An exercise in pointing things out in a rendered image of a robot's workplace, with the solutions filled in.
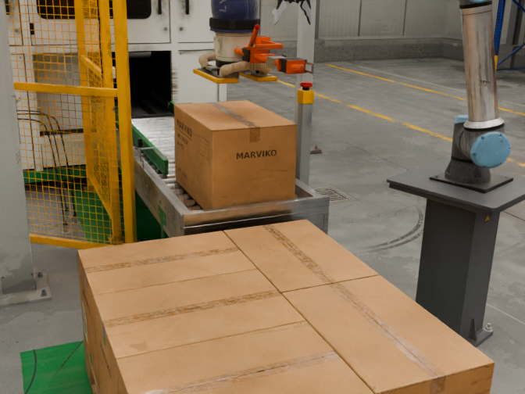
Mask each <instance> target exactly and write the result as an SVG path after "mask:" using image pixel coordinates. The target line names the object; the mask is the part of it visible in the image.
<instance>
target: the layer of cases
mask: <svg viewBox="0 0 525 394"><path fill-rule="evenodd" d="M77 258H78V268H79V278H80V297H81V307H82V317H83V327H84V341H85V344H86V347H87V352H88V355H89V357H90V361H91V366H92V368H93V371H94V374H95V379H96V382H97V385H98V390H99V393H100V394H490V391H491V382H492V377H493V372H494V367H495V362H494V361H493V360H492V359H490V358H489V357H488V356H486V355H485V354H483V353H482V352H481V351H480V350H479V349H477V348H476V347H474V346H473V345H471V344H470V343H469V342H467V341H466V340H465V339H464V338H463V337H461V336H460V335H458V334H457V333H456V332H454V331H453V330H452V329H451V328H449V327H448V326H447V325H445V324H444V323H442V322H441V321H440V320H438V319H437V318H436V317H435V316H434V315H432V314H431V313H429V312H428V311H427V310H425V309H424V308H423V307H422V306H420V305H419V304H418V303H416V302H415V301H414V300H412V299H411V298H409V297H408V296H407V295H406V294H405V293H403V292H402V291H400V290H399V289H398V288H396V287H395V286H393V284H392V283H390V282H389V281H387V280H386V279H385V278H383V277H382V276H380V275H379V274H378V273H377V272H376V271H374V270H373V269H371V268H370V267H368V266H367V265H366V264H365V263H364V262H363V261H361V260H360V259H358V258H357V257H356V256H354V255H353V254H351V253H350V252H349V251H348V250H347V249H345V248H344V247H342V246H341V245H340V244H338V243H337V242H336V241H335V240H333V239H332V238H331V237H329V236H328V235H326V234H325V233H324V232H322V231H321V230H320V229H319V228H318V227H316V226H315V225H314V224H312V223H311V222H309V221H308V220H296V221H290V222H283V223H278V224H267V225H260V226H254V227H243V228H238V229H231V230H225V231H223V232H222V231H214V232H209V233H202V234H196V235H185V236H180V237H173V238H162V239H156V240H151V241H144V242H133V243H127V244H122V245H111V246H104V247H98V248H93V249H82V250H77Z"/></svg>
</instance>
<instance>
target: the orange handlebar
mask: <svg viewBox="0 0 525 394"><path fill-rule="evenodd" d="M255 47H261V48H268V49H282V48H283V44H280V43H276V42H272V41H267V40H261V45H255ZM234 52H235V53H237V54H240V55H243V52H242V49H239V48H236V49H235V50H234ZM267 56H275V55H274V54H271V53H268V54H266V53H263V54H254V55H253V58H254V59H257V61H258V62H261V63H266V59H267ZM291 69H292V70H303V69H304V65H303V64H293V65H291Z"/></svg>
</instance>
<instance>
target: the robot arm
mask: <svg viewBox="0 0 525 394"><path fill-rule="evenodd" d="M277 1H278V2H277V7H276V8H274V9H273V11H272V14H273V15H274V16H273V25H275V24H276V23H277V22H278V21H279V18H280V16H281V15H282V12H283V11H284V10H285V9H286V8H287V4H286V2H289V3H292V2H296V3H299V2H300V4H301V5H300V7H301V10H302V12H303V13H304V14H305V16H306V17H307V20H308V22H309V25H310V24H311V23H312V12H311V5H310V0H277ZM459 10H460V12H461V23H462V44H463V55H464V66H465V77H466V97H467V109H468V115H459V116H457V117H456V118H455V123H454V131H453V139H452V155H451V160H450V162H449V164H448V166H447V168H446V170H445V178H446V179H448V180H450V181H454V182H457V183H462V184H485V183H488V182H489V181H490V180H491V173H490V170H489V168H494V167H498V166H500V165H501V164H503V163H504V162H505V161H506V160H507V159H508V157H509V154H510V151H511V145H510V142H509V139H508V138H507V137H506V136H505V127H504V120H503V119H502V118H501V117H499V116H498V101H497V87H496V73H495V47H494V34H493V20H492V0H459Z"/></svg>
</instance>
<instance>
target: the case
mask: <svg viewBox="0 0 525 394"><path fill-rule="evenodd" d="M297 130H298V125H297V124H296V123H294V122H292V121H290V120H287V119H285V118H283V117H282V116H279V115H277V114H276V113H273V112H271V111H269V110H267V109H264V108H263V107H261V106H258V105H256V104H255V103H253V102H250V101H248V100H244V101H229V102H202V103H188V104H174V131H175V164H176V181H177V182H178V183H179V184H180V185H181V186H182V187H183V188H184V190H185V191H186V192H187V193H188V194H189V195H190V196H191V197H192V198H193V199H194V200H195V201H196V202H197V203H198V204H199V205H200V207H201V208H203V209H204V210H209V209H215V208H222V207H228V206H241V205H248V204H255V203H261V202H274V201H280V200H287V199H294V198H295V170H296V150H297Z"/></svg>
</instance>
